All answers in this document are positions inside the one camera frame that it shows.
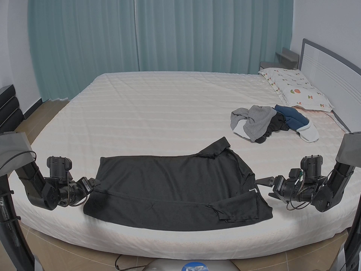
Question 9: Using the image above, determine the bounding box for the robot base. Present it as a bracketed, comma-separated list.
[142, 259, 236, 271]

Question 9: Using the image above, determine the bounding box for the pile of clothes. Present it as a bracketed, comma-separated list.
[230, 104, 320, 144]

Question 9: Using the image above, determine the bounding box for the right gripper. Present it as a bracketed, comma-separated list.
[255, 175, 313, 204]

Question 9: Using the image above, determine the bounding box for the grey bedside table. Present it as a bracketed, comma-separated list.
[259, 47, 299, 74]

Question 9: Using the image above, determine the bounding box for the blue-green curtain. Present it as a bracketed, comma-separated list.
[27, 0, 138, 102]
[136, 0, 294, 74]

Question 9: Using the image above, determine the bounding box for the black chest of drawers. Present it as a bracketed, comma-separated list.
[0, 84, 24, 133]

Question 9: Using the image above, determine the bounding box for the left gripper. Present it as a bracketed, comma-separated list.
[60, 177, 94, 208]

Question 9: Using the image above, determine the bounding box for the black shirt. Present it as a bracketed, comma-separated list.
[83, 136, 273, 231]

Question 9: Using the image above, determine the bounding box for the bed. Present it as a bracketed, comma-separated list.
[10, 38, 361, 261]

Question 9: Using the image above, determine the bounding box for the white printed pillow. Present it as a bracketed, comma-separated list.
[259, 67, 334, 112]

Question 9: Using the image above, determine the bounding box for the black cable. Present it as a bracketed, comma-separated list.
[114, 254, 147, 271]

